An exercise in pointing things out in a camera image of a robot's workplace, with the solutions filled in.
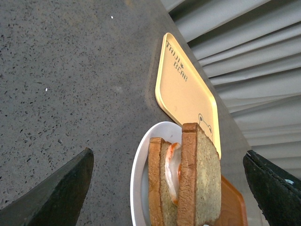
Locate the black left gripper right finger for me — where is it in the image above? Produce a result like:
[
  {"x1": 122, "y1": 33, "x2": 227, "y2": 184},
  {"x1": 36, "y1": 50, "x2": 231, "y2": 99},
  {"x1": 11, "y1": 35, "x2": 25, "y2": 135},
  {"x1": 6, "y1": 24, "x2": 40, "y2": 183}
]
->
[{"x1": 243, "y1": 150, "x2": 301, "y2": 226}]

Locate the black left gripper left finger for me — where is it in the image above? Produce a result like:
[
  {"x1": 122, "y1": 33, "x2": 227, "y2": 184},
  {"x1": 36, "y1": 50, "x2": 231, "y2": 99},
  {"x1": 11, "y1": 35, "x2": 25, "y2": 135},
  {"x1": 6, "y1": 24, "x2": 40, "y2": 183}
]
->
[{"x1": 0, "y1": 148, "x2": 94, "y2": 226}]

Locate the bread slice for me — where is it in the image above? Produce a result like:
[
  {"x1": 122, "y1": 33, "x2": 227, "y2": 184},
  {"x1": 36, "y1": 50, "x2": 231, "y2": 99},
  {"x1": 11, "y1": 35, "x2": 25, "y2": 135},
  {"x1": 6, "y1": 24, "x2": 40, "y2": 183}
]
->
[
  {"x1": 148, "y1": 137, "x2": 177, "y2": 226},
  {"x1": 177, "y1": 123, "x2": 222, "y2": 226}
]

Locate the white round plate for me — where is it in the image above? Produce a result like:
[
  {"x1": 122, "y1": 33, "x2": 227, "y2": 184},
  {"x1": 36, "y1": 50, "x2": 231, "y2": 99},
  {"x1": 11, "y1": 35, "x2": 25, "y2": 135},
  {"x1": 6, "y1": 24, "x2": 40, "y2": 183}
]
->
[{"x1": 130, "y1": 121, "x2": 182, "y2": 226}]

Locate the brown wooden tray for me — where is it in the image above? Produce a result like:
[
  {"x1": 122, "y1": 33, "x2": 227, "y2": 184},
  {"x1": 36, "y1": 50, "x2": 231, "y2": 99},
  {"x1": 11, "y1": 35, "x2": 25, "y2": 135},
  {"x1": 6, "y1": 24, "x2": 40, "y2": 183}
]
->
[{"x1": 215, "y1": 176, "x2": 248, "y2": 226}]

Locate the fried egg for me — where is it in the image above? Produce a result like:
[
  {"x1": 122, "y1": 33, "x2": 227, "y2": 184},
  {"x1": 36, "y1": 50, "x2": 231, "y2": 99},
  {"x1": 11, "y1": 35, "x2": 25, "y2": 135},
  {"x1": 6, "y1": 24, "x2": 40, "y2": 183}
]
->
[{"x1": 165, "y1": 143, "x2": 182, "y2": 205}]

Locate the yellow bear tray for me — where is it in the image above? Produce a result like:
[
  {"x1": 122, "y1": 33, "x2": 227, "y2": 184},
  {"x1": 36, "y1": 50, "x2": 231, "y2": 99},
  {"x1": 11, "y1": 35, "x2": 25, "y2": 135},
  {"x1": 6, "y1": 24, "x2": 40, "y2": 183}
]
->
[{"x1": 155, "y1": 33, "x2": 222, "y2": 153}]

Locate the grey curtain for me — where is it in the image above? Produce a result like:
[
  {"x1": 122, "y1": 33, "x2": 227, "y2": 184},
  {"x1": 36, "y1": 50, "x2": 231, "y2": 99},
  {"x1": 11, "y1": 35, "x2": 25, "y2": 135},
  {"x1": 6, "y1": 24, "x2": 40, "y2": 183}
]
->
[{"x1": 163, "y1": 0, "x2": 301, "y2": 177}]

